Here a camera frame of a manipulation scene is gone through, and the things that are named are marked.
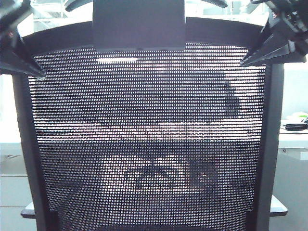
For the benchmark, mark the black mesh office chair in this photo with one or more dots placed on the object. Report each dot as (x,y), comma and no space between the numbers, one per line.
(154,115)

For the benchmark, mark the white drawer pedestal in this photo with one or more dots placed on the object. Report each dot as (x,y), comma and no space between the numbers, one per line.
(12,192)

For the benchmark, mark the white drawer cabinet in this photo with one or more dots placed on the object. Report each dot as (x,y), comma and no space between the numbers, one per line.
(293,183)

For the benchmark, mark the black zip pouch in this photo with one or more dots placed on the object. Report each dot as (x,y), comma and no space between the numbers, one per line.
(297,127)

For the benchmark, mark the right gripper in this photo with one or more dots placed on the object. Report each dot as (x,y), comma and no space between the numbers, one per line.
(293,14)

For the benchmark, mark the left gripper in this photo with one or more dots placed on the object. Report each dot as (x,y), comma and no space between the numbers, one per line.
(14,12)

